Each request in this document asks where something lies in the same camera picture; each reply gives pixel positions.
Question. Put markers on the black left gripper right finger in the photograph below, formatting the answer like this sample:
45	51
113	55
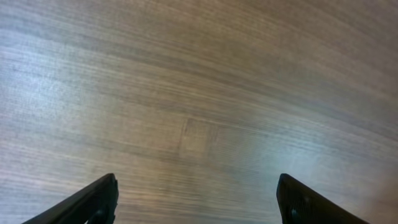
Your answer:
299	204

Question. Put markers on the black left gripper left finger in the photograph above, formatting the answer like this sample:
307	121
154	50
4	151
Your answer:
94	204

